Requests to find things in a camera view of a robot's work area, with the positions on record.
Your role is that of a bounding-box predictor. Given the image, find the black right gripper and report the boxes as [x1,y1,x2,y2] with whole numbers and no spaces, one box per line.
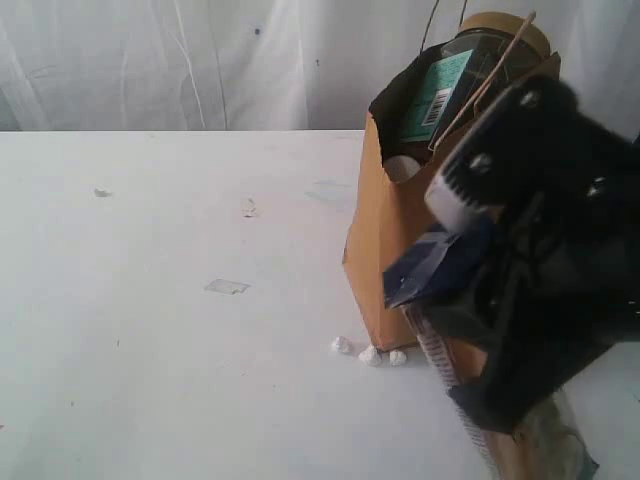
[424,119,640,434]

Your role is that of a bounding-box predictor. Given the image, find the spaghetti packet dark blue ends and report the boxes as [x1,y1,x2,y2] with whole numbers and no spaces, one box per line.
[383,219,599,479]

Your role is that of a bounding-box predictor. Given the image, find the large brown paper bag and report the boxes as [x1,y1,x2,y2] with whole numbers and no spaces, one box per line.
[342,17,560,351]

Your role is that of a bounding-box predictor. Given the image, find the yellow spice bottle white cap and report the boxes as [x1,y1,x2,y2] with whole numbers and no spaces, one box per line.
[383,155,422,184]

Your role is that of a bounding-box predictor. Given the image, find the nut jar with gold lid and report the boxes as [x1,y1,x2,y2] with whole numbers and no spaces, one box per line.
[399,12,551,145]

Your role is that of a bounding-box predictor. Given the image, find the small white paper scrap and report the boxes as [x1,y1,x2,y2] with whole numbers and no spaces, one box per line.
[242,198,259,218]

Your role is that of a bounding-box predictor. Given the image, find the clear tape piece on table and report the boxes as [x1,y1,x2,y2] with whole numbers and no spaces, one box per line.
[204,278,249,295]

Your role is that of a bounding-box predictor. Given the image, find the white backdrop curtain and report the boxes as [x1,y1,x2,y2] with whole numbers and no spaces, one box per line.
[1,1,639,136]

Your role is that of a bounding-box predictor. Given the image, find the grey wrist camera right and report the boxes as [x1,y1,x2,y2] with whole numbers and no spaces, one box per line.
[424,75,577,234]

